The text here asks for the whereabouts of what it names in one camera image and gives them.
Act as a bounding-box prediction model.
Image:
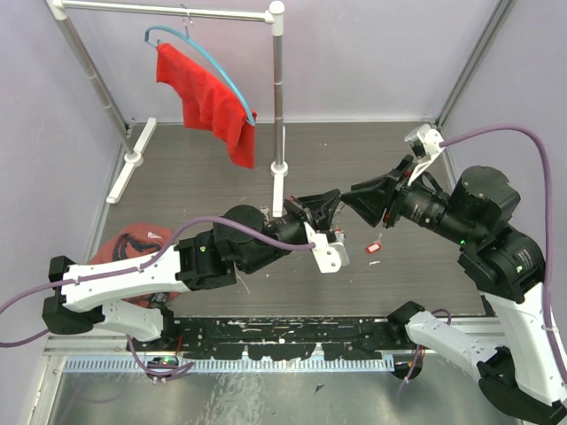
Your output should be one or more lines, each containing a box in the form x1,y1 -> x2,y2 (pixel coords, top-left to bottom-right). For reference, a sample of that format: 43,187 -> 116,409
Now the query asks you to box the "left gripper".
244,191 -> 341,277

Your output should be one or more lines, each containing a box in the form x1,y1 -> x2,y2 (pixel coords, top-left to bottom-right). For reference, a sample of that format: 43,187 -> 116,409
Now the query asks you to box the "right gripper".
339,151 -> 478,245

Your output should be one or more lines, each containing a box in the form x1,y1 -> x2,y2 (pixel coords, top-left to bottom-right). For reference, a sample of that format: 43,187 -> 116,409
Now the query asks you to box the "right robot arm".
342,157 -> 566,424

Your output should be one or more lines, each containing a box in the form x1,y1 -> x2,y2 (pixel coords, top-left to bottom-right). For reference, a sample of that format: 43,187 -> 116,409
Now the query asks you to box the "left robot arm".
42,189 -> 348,351

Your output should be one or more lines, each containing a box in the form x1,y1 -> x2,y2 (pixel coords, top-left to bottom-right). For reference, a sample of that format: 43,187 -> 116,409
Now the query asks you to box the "key with red tag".
365,234 -> 383,255

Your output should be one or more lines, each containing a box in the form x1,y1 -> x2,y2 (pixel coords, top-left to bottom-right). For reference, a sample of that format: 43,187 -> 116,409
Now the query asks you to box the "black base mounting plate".
134,317 -> 404,361

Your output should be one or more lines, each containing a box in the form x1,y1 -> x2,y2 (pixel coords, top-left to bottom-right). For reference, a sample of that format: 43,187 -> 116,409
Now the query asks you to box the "red shirt on hanger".
156,43 -> 255,169

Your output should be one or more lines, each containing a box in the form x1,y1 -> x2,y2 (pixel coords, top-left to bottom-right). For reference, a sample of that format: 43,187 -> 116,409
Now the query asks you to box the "maroon shirt on table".
89,222 -> 180,308

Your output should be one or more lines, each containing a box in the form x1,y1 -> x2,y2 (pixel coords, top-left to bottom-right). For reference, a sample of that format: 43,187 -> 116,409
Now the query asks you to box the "metal clothes rack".
47,1 -> 289,217

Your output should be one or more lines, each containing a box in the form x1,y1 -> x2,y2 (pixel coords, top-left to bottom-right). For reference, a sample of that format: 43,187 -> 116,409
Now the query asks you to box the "blue clothes hanger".
144,24 -> 256,127

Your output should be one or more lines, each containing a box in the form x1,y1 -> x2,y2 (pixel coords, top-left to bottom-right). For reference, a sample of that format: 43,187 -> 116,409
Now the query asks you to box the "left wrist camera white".
304,222 -> 350,274

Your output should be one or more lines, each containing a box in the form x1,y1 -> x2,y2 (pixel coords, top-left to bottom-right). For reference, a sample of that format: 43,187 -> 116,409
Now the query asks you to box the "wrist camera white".
304,222 -> 350,274
404,124 -> 445,186

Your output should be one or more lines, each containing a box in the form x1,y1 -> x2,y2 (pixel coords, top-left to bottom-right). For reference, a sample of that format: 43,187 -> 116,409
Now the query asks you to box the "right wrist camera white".
404,124 -> 445,186

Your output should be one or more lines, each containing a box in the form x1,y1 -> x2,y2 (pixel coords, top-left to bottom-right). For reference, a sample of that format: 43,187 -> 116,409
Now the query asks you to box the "white slotted cable duct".
62,354 -> 394,374

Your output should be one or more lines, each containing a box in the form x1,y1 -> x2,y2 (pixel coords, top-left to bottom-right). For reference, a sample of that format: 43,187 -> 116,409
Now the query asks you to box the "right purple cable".
396,124 -> 567,398

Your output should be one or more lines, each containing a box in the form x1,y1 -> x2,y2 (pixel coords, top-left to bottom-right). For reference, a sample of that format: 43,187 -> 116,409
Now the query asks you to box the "purple cable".
396,124 -> 567,398
0,215 -> 316,402

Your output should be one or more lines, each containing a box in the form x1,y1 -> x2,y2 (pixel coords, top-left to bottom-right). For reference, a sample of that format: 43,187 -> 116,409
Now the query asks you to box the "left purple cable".
0,215 -> 316,402

